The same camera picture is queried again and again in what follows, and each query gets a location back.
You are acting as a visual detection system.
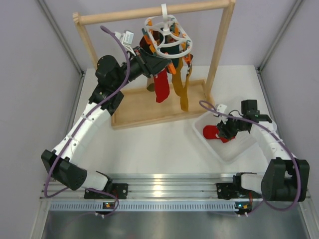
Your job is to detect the white plastic clip hanger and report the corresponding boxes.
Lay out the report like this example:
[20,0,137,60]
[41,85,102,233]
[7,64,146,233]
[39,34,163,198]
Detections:
[142,4,193,59]

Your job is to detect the beige green striped sock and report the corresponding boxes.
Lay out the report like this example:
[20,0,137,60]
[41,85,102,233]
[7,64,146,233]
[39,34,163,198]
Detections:
[146,77,155,92]

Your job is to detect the aluminium rail frame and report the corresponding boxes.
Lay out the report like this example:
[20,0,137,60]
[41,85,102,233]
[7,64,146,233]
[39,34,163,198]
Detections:
[39,173,311,212]

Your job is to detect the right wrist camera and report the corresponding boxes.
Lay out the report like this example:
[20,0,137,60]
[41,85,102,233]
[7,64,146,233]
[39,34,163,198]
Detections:
[213,104,227,118]

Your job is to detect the dark teal sock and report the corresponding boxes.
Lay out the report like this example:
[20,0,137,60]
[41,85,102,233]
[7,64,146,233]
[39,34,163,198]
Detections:
[160,35,180,68]

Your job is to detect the white plastic basket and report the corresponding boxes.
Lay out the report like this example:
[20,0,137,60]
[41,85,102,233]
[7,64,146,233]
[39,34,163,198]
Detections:
[192,96,257,164]

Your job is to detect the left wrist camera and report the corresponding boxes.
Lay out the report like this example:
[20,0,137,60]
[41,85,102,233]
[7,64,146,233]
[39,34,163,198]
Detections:
[115,30,134,52]

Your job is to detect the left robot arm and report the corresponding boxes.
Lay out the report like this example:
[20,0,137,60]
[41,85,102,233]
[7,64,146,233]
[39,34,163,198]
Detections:
[41,47,171,198]

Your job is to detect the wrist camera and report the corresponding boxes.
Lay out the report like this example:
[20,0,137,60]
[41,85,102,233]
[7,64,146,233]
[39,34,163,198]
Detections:
[115,30,134,52]
[213,104,227,118]

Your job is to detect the wooden hanging rack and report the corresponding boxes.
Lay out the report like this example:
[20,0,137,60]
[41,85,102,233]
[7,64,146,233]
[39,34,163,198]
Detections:
[73,0,236,129]

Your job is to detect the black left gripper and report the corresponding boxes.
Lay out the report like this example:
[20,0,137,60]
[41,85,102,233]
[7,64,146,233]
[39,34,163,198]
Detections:
[112,45,170,90]

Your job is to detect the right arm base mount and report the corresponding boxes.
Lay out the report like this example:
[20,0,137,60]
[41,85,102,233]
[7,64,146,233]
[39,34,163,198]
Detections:
[216,183,257,200]

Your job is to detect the mustard yellow sock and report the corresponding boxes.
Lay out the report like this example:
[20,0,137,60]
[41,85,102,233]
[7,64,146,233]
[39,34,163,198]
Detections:
[172,58,183,97]
[180,66,192,112]

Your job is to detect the orange clothes clip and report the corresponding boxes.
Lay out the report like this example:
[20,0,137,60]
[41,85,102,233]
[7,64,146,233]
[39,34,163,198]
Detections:
[167,62,176,75]

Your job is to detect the red christmas sock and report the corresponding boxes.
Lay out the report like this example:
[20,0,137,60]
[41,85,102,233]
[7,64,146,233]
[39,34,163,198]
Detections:
[202,125,235,143]
[154,69,170,103]

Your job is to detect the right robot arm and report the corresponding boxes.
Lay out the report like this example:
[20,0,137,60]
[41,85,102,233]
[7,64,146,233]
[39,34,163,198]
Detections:
[217,100,310,202]

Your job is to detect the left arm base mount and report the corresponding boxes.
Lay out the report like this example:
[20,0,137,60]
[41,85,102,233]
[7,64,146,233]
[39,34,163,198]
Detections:
[84,183,129,199]

